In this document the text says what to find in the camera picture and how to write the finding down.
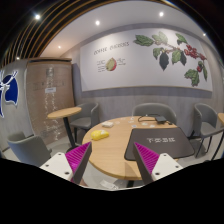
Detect grey chair behind side table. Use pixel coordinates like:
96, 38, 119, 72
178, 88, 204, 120
70, 102, 100, 137

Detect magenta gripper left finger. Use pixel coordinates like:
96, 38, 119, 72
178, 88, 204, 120
65, 142, 92, 184

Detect grey chair right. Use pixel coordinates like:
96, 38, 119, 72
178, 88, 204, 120
190, 103, 224, 152

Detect black power adapter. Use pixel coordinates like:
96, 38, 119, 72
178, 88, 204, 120
155, 116, 167, 123

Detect coffee plant wall poster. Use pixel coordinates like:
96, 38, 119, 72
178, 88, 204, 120
80, 28, 213, 91

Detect dark grey desk mat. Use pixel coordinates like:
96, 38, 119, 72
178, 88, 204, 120
124, 127, 194, 161

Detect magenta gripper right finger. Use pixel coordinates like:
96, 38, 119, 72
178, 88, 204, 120
133, 142, 160, 185

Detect curved wooden column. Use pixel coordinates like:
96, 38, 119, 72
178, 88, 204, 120
26, 58, 74, 144

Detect blue deer logo sign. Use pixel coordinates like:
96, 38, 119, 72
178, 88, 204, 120
0, 70, 19, 117

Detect small round side table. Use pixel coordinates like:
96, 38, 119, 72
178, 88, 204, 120
47, 107, 82, 148

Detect grey chair near left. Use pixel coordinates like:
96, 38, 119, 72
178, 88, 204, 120
7, 132, 51, 167

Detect round wooden table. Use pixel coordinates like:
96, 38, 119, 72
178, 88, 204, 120
82, 116, 176, 181

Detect black cable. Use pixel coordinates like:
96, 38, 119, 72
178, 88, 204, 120
137, 114, 174, 126

